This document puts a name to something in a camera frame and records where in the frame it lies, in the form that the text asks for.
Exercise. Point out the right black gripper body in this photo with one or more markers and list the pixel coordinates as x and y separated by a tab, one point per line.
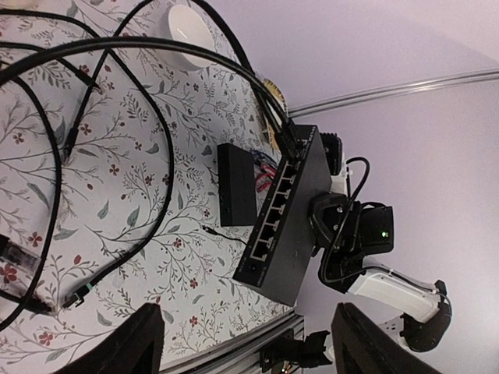
334	220

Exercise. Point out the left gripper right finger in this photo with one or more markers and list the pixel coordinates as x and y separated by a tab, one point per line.
362	346

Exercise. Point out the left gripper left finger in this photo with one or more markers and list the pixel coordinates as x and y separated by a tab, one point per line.
134	347

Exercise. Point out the black network switch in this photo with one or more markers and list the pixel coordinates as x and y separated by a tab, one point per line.
279	248
236	186

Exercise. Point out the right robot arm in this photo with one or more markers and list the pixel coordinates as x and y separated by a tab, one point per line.
358	273

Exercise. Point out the woven bamboo tray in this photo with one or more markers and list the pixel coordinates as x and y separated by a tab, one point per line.
280	98

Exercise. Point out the white ceramic bowl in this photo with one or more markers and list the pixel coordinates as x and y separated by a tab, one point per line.
182	23

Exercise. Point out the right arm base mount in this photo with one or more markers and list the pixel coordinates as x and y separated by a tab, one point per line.
310	352

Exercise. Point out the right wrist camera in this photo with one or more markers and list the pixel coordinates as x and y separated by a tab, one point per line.
332	145

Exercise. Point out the front aluminium rail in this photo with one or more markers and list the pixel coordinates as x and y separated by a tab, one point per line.
239	354

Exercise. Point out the right aluminium frame post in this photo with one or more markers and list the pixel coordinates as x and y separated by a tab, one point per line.
402	89

